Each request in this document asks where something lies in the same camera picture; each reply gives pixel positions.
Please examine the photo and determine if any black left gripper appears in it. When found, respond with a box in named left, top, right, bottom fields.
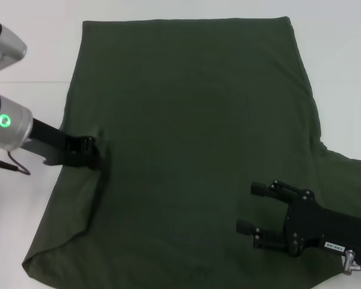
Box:
left=23, top=117, right=105, bottom=170

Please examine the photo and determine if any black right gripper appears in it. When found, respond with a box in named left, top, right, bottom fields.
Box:
left=236, top=179, right=361, bottom=267

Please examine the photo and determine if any gripper cable with plug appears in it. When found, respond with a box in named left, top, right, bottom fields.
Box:
left=0, top=150, right=31, bottom=176
left=341, top=249, right=361, bottom=275

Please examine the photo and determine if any left gripper cable with plug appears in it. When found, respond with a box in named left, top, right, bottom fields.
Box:
left=0, top=150, right=31, bottom=176

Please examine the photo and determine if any right gripper cable with plug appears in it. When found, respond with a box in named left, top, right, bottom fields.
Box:
left=341, top=249, right=361, bottom=275

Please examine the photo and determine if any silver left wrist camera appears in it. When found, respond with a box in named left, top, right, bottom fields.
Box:
left=0, top=22, right=28, bottom=73

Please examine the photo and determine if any dark green t-shirt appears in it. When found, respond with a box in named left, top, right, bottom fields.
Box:
left=21, top=15, right=361, bottom=289

